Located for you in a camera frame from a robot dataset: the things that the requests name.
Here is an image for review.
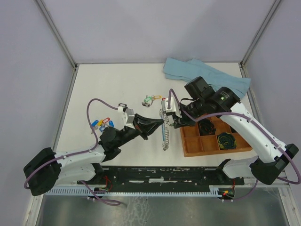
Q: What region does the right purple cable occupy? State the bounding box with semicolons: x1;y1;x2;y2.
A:
167;89;301;202

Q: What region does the purple cable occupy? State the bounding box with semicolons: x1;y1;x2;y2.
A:
167;89;301;202
23;98;123;207

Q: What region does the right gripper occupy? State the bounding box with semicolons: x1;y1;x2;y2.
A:
172;98;206;128

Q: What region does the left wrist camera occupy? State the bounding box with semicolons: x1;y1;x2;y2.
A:
118;106;135;129

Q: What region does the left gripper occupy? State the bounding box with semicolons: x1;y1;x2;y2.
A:
116;113;164;147

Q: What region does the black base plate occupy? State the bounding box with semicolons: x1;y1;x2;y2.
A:
86;166;245;192

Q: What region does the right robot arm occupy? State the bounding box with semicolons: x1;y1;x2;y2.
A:
164;77;301;185

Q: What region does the coloured tag key bunch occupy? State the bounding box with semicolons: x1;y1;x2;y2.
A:
91;117;114;132

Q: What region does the rolled blue-yellow tie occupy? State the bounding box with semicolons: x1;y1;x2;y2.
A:
217;132;237;150

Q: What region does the wooden compartment tray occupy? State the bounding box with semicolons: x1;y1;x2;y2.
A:
181;116;251;157

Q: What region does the rolled orange-dotted tie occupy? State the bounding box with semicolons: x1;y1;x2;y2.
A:
198;119;216;136

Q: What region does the green yellow tag key bunch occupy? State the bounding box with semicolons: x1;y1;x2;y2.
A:
142;95;162;107

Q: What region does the grey cable duct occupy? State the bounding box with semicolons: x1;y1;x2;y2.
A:
45;186;222;198

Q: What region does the light blue cloth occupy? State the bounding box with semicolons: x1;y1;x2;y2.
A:
163;58;251;99

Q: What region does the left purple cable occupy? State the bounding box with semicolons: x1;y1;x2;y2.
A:
23;98;123;207

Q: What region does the large keyring holder blue handle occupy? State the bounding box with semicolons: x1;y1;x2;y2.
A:
159;109;169;151

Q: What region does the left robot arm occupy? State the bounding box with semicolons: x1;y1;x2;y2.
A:
23;114;164;196

